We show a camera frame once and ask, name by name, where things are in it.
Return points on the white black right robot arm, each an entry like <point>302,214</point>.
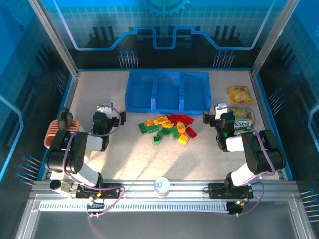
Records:
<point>259,154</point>

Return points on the grey metal lower panel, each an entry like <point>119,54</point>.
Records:
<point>174,226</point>

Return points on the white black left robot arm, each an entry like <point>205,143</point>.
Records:
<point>74,154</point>

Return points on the yellow rounded lego brick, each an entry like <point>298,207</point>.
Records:
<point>168,125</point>
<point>149,123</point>

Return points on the yellow snack bag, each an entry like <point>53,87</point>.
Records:
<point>240,95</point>

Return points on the beige bottle with black cap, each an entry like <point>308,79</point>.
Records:
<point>58,186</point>

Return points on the green lego brick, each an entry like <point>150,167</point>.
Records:
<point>159,134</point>
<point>175,133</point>
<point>152,129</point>
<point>156,140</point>
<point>165,131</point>
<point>142,128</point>

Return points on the terracotta beige utensil holder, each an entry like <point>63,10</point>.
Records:
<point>52,132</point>

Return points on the yellow lego with round hole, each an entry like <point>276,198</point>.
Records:
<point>181,127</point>

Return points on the aluminium frame post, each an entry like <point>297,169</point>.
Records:
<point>274,37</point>
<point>55,37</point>

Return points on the green candy bag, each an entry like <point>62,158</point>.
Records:
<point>243,119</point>

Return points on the aluminium side rail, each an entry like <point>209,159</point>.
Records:
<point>70,87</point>
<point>256,87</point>

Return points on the blue three-compartment plastic bin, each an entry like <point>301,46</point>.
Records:
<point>167,87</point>

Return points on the black controller board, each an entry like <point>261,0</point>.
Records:
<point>95,207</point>
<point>236,206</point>

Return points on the silver tin can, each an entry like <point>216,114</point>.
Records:
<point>161,186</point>

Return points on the aluminium mounting rail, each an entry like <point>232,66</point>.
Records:
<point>189,190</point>

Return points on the red lego brick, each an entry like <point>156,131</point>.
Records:
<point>174,122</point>
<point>169,117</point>
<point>191,132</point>
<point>189,120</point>
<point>179,116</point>

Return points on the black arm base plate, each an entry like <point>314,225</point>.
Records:
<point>214,190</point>
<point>112,190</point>

